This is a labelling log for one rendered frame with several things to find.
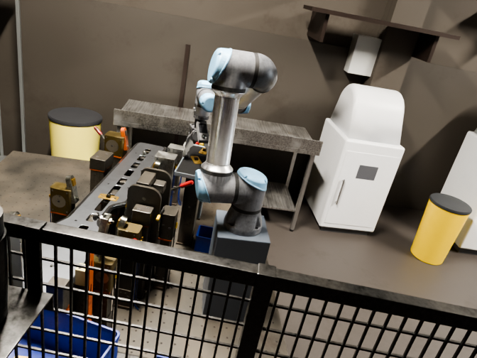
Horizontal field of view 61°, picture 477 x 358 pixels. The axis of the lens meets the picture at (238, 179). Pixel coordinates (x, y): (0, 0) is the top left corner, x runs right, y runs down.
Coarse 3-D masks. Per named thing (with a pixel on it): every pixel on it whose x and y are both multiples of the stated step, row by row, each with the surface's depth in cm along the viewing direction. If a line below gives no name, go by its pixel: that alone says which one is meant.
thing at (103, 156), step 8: (96, 152) 210; (104, 152) 212; (96, 160) 203; (104, 160) 204; (112, 160) 214; (96, 168) 205; (104, 168) 205; (96, 176) 208; (104, 176) 208; (96, 184) 209; (96, 208) 216
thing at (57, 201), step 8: (56, 184) 171; (64, 184) 172; (56, 192) 169; (64, 192) 169; (56, 200) 170; (64, 200) 170; (56, 208) 172; (64, 208) 172; (72, 208) 174; (56, 216) 174; (64, 216) 174
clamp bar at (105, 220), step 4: (96, 212) 126; (96, 216) 126; (100, 216) 127; (104, 216) 128; (108, 216) 127; (100, 220) 126; (104, 220) 125; (108, 220) 126; (112, 220) 127; (100, 224) 126; (104, 224) 126; (108, 224) 128; (100, 228) 127; (104, 228) 126; (108, 228) 130; (104, 232) 127
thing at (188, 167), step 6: (192, 150) 202; (198, 150) 204; (186, 156) 194; (198, 156) 196; (204, 156) 198; (186, 162) 188; (192, 162) 189; (180, 168) 180; (186, 168) 181; (192, 168) 183; (198, 168) 184; (192, 174) 177
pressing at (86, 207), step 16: (144, 144) 239; (128, 160) 216; (144, 160) 219; (112, 176) 196; (128, 176) 199; (96, 192) 180; (80, 208) 166; (112, 208) 172; (64, 224) 154; (80, 224) 156; (96, 224) 158; (48, 256) 137; (64, 256) 138; (80, 256) 140; (48, 272) 130; (64, 272) 131
